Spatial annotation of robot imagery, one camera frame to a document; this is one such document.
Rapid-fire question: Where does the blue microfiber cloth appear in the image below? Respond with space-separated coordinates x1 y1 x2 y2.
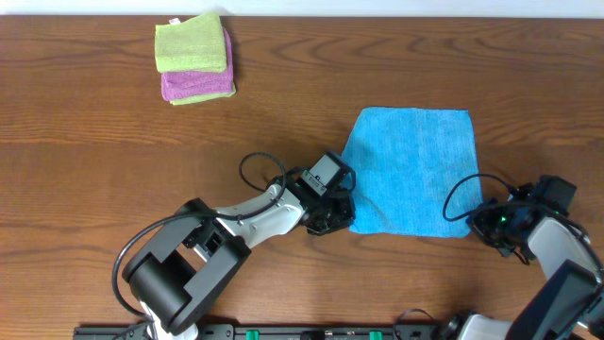
342 107 482 238

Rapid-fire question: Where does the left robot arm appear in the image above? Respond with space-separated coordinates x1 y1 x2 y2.
112 178 354 339

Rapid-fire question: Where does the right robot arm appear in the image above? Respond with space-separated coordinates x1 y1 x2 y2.
442 198 603 340

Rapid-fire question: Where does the bottom green folded cloth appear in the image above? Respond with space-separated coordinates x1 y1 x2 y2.
171 82 236 106

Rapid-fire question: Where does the green folded cloth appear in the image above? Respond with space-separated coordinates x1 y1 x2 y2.
171 82 236 106
155 12 227 73

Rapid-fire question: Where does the purple folded cloth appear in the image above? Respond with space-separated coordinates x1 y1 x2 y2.
160 29 234 103

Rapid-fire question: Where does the top green folded cloth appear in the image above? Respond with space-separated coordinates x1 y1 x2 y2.
155 12 227 73

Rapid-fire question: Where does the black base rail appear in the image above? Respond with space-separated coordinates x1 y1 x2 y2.
73 324 443 340

